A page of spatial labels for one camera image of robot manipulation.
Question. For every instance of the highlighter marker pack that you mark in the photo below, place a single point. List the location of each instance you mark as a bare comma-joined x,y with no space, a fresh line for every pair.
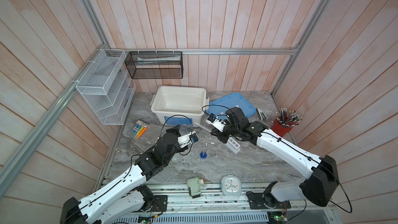
139,129

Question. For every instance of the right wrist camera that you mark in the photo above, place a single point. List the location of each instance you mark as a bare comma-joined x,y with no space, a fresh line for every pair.
211,118

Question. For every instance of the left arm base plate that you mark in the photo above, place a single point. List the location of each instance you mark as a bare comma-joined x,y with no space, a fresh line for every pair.
156,203

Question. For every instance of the white analog alarm clock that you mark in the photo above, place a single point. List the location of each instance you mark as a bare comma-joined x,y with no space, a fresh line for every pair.
231,186

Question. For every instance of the small white dish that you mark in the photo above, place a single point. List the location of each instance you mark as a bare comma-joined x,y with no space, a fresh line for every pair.
175,158

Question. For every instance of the white test tube rack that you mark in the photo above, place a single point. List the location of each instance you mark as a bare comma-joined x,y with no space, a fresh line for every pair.
233,145

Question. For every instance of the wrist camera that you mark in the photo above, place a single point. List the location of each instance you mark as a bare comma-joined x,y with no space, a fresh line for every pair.
211,118
193,138

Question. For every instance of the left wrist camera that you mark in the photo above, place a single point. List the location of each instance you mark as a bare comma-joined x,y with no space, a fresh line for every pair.
193,138

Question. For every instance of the red pencil cup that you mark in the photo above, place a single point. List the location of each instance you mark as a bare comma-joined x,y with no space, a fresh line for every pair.
285,121

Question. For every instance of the blue base glass cylinder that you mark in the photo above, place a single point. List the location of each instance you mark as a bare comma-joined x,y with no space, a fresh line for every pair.
203,153

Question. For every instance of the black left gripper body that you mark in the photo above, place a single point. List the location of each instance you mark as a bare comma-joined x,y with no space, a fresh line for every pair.
181,150

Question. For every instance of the white green timer device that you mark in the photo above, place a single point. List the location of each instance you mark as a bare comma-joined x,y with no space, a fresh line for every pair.
195,185

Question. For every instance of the black mesh wall basket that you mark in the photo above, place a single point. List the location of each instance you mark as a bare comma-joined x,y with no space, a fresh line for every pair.
154,64

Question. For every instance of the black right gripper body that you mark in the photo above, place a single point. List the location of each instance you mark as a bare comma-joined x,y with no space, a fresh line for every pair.
230,130

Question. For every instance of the blue plastic bin lid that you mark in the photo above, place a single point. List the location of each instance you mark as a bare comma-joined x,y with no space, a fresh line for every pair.
219,106

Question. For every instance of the white plastic storage bin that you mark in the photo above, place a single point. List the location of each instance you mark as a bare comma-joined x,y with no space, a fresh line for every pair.
179,105

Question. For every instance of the white mesh wall shelf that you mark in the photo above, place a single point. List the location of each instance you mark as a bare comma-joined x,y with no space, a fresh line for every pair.
107,89

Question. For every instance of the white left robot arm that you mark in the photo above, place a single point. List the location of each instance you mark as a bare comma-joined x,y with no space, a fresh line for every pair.
128,192

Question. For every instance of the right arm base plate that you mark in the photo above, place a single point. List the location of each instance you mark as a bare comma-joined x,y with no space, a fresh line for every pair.
265,201

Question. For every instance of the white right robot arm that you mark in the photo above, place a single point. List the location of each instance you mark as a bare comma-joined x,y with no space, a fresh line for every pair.
319,175

